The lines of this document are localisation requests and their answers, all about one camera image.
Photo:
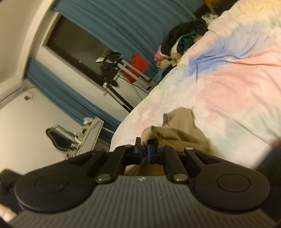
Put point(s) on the black chair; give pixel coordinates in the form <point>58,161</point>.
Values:
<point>57,137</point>

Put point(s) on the white air conditioner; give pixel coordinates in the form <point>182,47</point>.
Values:
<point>13,92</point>

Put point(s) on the pink cloth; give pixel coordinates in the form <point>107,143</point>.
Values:
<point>159,54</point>

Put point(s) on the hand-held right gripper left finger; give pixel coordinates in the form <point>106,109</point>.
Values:
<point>138,153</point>

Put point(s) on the black and silver stand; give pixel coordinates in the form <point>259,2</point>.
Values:
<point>114,72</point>

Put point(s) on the green garment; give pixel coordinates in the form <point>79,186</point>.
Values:
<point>184,42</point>

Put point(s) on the dark window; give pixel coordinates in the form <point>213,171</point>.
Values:
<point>74,48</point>

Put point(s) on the white shelf unit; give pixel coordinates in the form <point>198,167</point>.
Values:
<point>90,133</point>

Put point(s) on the blue curtain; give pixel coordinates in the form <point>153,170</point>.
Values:
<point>123,24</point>
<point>72,98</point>

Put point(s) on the yellow cardboard box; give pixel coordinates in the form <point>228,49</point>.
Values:
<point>208,4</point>

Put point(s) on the cream fluffy cloth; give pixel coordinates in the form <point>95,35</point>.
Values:
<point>170,61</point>

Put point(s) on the black garment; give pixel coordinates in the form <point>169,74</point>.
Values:
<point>175,32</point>

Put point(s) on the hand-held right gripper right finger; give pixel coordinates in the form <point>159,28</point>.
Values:
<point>150,154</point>

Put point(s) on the pastel tie-dye blanket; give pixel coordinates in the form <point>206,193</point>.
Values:
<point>230,87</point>

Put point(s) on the red cloth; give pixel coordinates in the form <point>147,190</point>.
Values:
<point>138,63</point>

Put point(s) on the tan garment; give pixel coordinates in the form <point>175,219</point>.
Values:
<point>182,136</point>

